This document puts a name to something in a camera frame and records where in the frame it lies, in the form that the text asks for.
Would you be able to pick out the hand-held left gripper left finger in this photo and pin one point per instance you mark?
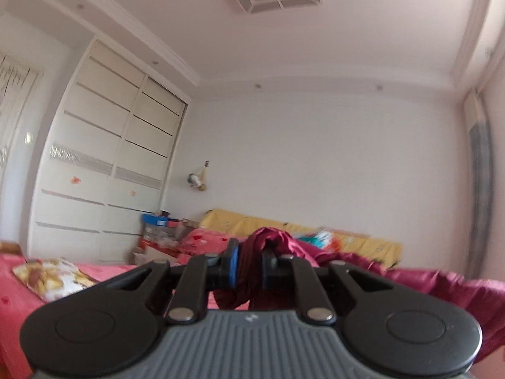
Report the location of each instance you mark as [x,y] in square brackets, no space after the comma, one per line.
[233,262]

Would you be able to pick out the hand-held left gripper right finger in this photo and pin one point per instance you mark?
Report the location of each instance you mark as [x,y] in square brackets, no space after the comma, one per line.
[270,268]

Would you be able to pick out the maroon down jacket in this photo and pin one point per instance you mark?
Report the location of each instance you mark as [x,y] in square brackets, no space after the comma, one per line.
[300,244]

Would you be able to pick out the pink heart-print pillow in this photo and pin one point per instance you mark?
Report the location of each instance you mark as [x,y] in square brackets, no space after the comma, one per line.
[201,241]

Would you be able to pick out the yellow headboard cover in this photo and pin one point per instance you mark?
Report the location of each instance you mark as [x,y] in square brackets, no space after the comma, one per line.
[236,223]

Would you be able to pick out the teal and orange quilt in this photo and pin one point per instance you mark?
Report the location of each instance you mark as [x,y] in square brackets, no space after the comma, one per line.
[323,239]

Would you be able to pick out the pink heart-print bed blanket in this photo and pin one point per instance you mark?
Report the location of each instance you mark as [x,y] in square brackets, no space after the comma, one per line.
[106,274]

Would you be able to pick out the white wardrobe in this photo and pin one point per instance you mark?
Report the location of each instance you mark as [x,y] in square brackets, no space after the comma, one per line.
[98,146]

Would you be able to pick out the floral pillow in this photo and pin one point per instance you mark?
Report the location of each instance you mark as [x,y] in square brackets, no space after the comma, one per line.
[51,278]

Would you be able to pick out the grey curtain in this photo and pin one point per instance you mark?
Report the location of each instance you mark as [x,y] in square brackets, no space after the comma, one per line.
[479,189]

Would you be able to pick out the white door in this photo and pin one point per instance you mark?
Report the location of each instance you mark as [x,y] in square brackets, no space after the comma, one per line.
[15,146]

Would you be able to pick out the wooden bed frame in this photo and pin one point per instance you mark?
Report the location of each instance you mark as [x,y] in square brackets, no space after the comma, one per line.
[8,248]

